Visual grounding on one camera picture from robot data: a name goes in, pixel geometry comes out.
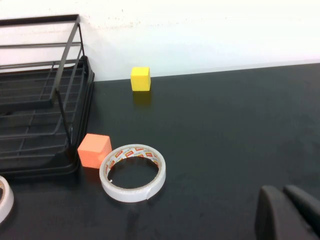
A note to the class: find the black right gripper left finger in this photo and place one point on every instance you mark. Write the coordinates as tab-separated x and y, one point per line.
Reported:
277	220

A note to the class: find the black plastic drip tray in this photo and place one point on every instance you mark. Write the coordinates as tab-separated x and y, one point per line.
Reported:
88	75

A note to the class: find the yellow cube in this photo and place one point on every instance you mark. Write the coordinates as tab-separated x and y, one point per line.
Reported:
140	80

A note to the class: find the orange cube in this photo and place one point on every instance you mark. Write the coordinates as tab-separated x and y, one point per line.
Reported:
93	150

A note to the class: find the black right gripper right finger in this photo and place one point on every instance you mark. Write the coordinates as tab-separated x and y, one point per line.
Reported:
308	202

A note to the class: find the white tape roll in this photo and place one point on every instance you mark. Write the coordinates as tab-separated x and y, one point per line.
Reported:
6	200
130	195

